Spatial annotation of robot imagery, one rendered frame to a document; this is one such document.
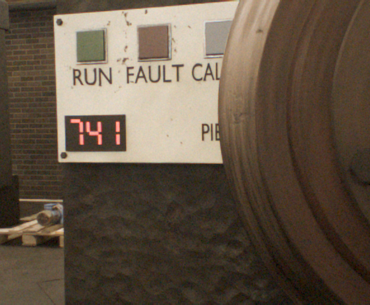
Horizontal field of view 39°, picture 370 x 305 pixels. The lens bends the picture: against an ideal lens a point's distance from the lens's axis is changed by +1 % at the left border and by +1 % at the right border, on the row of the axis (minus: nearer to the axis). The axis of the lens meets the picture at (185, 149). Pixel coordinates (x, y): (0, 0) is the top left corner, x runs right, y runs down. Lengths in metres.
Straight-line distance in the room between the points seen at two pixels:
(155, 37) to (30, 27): 7.32
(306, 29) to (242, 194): 0.15
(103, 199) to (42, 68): 7.09
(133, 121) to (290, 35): 0.26
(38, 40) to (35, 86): 0.64
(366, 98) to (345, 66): 0.02
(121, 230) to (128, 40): 0.23
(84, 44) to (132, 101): 0.09
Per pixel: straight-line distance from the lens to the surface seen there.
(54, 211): 5.08
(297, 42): 0.42
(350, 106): 0.35
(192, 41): 0.60
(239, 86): 0.44
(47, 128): 7.67
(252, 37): 0.45
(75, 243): 0.69
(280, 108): 0.42
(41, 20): 7.82
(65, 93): 0.65
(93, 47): 0.64
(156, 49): 0.60
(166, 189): 0.63
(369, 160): 0.34
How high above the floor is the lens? 1.11
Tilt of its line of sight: 3 degrees down
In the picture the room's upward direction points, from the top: 1 degrees counter-clockwise
